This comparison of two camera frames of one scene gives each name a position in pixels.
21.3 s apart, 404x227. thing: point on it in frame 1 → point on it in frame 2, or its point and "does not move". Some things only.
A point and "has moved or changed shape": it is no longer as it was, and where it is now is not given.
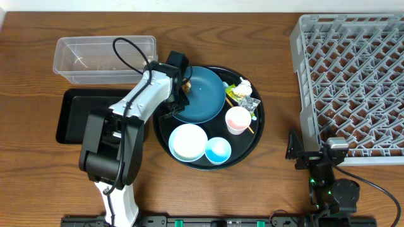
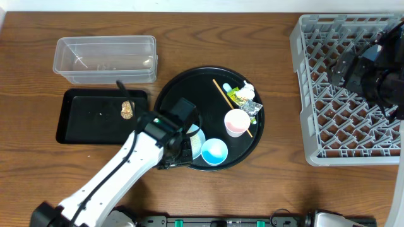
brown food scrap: x=186 y=85 has moved or changed shape
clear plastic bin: x=93 y=60 does not move
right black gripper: x=310 y=158 → x=342 y=70
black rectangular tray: x=76 y=106 does not move
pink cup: x=237 y=119 does not move
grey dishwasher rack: x=351 y=74 does not move
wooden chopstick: x=232 y=106 → x=227 y=100
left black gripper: x=177 y=103 → x=184 y=151
